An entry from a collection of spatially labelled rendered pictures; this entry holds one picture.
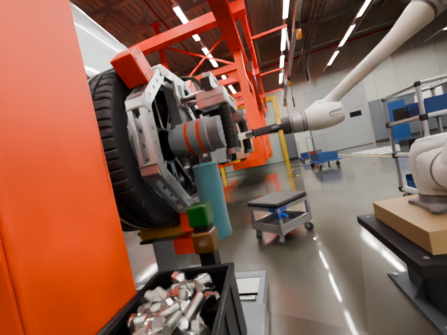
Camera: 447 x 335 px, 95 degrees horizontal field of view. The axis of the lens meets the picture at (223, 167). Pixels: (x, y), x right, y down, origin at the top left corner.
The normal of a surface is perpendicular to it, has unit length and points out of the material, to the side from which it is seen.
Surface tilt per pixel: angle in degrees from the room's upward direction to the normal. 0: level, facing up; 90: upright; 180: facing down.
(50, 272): 90
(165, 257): 90
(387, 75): 90
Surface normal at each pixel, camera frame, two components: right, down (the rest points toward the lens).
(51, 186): 0.94, -0.20
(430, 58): -0.25, 0.07
